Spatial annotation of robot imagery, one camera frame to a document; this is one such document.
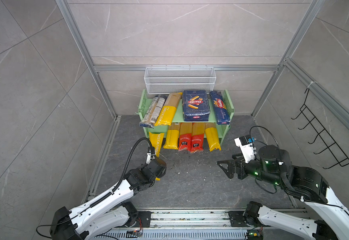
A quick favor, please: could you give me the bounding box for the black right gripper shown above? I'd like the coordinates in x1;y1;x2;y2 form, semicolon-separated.
216;151;280;187

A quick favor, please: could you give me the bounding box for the yellow spaghetti package underneath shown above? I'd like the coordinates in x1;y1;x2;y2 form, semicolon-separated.
149;132;164;157

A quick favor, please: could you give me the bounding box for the red spaghetti package front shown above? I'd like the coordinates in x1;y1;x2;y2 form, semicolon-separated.
190;123;205;153

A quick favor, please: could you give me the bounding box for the red spaghetti package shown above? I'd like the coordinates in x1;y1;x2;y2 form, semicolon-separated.
178;122;193;151
190;123;205;153

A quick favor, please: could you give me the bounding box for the blue Barilla spaghetti box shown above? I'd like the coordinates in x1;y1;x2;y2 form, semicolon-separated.
210;91;231;125

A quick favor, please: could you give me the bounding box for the yellow Pastatime spaghetti package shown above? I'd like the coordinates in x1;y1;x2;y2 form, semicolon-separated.
154;93;182;127

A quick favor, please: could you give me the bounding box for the clear brown spaghetti package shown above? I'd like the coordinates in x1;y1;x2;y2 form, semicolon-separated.
139;95;167;128

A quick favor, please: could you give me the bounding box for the blue Barilla pasta bag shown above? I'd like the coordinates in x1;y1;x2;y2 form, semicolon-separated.
182;90;210;122

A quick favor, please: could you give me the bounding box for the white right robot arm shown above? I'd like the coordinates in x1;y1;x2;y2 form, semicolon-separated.
217;145;349;240

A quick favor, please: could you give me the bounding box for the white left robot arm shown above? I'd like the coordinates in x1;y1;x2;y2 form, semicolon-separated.
49;158;166;240

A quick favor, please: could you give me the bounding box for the green two-tier shelf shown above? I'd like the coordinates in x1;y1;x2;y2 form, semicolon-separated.
137;90;235;146

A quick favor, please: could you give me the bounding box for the black corrugated cable conduit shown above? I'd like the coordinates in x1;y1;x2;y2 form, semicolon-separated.
87;137;155;208

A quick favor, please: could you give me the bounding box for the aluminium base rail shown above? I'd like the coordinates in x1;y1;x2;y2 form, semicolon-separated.
69;208;316;231

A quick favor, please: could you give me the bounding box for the black wire hook rack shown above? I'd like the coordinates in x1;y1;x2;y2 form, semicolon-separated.
291;89;349;170

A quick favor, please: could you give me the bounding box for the white wire mesh basket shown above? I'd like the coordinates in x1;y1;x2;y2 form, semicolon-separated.
144;67;217;95

